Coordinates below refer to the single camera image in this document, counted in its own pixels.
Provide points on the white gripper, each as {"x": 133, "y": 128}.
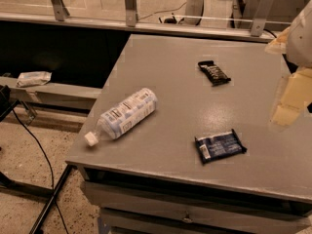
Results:
{"x": 300, "y": 42}

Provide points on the blue rxbar wrapper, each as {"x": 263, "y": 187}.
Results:
{"x": 219, "y": 146}

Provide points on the blue plastic bottle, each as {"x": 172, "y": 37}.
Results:
{"x": 120, "y": 118}

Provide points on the black snack bar wrapper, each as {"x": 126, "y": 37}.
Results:
{"x": 216, "y": 76}

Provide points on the grey table drawer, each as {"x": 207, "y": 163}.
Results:
{"x": 159, "y": 213}

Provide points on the white wipes packet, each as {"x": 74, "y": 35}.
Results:
{"x": 35, "y": 78}

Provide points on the metal fence post right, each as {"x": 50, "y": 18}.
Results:
{"x": 260, "y": 17}

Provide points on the metal fence post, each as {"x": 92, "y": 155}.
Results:
{"x": 260, "y": 17}
{"x": 60, "y": 11}
{"x": 131, "y": 12}

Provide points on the metal fence post middle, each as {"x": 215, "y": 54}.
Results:
{"x": 131, "y": 12}

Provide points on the metal fence post left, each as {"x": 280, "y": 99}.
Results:
{"x": 60, "y": 11}

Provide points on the black stand frame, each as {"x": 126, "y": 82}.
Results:
{"x": 47, "y": 195}

